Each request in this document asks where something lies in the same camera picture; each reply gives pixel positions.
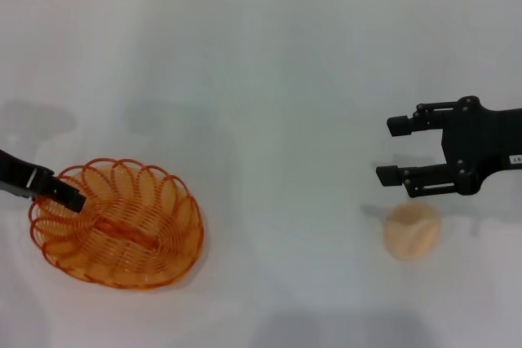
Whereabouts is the orange woven plastic basket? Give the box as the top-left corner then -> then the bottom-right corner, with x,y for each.
28,156 -> 206,290

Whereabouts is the beige round bread bun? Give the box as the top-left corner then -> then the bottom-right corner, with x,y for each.
383,201 -> 443,262

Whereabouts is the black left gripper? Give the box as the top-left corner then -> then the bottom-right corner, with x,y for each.
0,148 -> 88,214

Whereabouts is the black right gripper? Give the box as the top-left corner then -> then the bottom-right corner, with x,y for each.
375,95 -> 522,200

